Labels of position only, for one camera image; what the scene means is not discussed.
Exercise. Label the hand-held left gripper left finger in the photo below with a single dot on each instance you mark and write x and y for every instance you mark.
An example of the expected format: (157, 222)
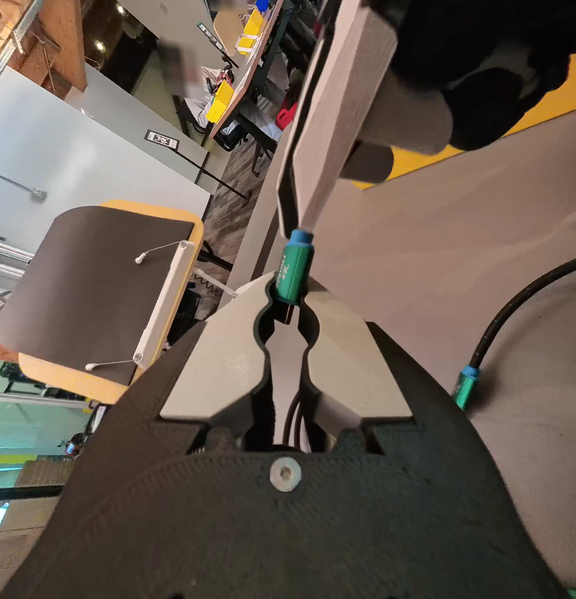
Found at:
(213, 369)

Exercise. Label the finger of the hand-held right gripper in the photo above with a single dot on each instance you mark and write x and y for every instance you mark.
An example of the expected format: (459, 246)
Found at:
(284, 196)
(344, 93)

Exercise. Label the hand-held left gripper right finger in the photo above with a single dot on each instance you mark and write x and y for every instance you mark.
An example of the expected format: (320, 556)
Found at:
(363, 374)

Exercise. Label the person's right hand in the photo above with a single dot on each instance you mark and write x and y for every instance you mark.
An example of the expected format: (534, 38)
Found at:
(456, 37)

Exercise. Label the black pole stand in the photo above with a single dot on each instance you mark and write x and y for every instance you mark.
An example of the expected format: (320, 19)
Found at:
(247, 199)

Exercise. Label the red bin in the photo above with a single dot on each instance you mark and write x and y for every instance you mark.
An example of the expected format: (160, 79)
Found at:
(285, 117)

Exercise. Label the white stand with clear arms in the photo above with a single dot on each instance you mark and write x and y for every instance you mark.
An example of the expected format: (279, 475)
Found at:
(218, 284)

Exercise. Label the background wooden-edged table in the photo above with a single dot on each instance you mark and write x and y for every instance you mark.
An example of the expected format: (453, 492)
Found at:
(243, 70)

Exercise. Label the small yellow bin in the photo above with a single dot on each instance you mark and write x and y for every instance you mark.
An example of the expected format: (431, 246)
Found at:
(250, 30)
(220, 105)

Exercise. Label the black and white marker sign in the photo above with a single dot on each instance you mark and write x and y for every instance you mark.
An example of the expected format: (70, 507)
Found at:
(161, 139)

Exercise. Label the yellow plastic bin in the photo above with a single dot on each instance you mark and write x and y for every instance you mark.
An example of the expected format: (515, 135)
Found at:
(559, 93)

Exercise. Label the black board with wooden rim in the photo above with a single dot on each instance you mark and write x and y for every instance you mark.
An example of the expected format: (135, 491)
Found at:
(82, 290)

